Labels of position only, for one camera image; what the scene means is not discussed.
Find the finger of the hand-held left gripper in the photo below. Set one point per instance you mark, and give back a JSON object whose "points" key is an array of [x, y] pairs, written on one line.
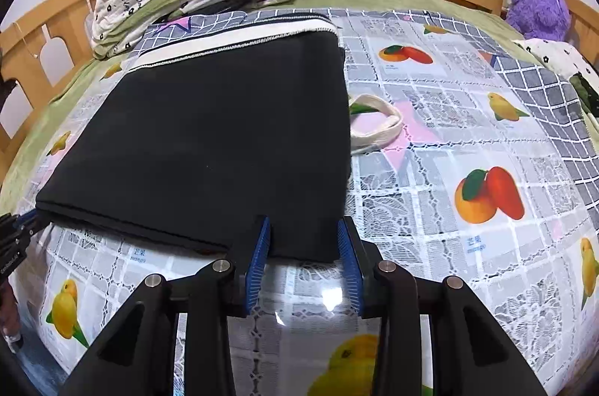
{"points": [[21, 227]]}

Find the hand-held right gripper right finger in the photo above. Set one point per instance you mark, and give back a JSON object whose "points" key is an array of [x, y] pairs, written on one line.
{"points": [[351, 265]]}

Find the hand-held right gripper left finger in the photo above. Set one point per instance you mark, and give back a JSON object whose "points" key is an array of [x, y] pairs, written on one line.
{"points": [[259, 265]]}

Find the black pants with white stripes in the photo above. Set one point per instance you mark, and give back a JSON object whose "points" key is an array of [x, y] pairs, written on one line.
{"points": [[210, 143]]}

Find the person's left forearm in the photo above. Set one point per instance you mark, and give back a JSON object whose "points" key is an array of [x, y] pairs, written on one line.
{"points": [[9, 311]]}

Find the white fabric band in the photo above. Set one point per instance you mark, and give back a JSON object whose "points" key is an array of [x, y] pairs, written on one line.
{"points": [[379, 129]]}

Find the fruit print lace tablecloth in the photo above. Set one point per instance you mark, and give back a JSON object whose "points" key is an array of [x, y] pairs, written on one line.
{"points": [[444, 133]]}

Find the grey checked blanket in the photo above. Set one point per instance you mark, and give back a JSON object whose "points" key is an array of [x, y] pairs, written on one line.
{"points": [[552, 96]]}

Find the white floral pillow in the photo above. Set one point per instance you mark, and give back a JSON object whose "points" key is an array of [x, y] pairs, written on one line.
{"points": [[561, 59]]}

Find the purple plush toy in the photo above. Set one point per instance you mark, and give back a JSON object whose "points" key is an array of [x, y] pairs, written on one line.
{"points": [[538, 12]]}

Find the wooden bed frame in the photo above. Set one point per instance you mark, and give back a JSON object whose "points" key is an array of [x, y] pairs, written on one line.
{"points": [[70, 26]]}

